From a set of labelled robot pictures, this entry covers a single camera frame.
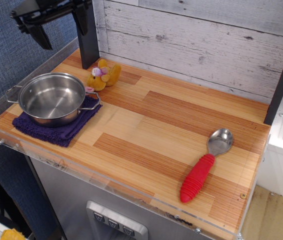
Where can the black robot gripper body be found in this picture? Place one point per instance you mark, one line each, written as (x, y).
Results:
(39, 12)

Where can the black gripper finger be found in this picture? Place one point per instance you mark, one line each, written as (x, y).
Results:
(80, 16)
(38, 34)

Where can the yellow plush bunny toy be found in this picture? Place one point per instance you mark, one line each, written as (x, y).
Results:
(103, 76)

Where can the stainless steel pot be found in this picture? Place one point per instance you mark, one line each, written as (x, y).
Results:
(53, 99)

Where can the purple folded cloth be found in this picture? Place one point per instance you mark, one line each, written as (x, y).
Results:
(61, 136)

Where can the silver toy fridge front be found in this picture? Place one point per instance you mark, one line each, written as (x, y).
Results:
(69, 194)

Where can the clear acrylic edge guard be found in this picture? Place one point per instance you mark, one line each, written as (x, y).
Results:
(139, 171)

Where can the silver dispenser button panel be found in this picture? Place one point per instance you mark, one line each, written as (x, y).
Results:
(99, 214)

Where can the yellow object at corner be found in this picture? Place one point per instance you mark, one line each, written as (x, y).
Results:
(12, 234)

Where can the red handled metal scoop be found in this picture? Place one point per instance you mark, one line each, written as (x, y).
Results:
(218, 143)

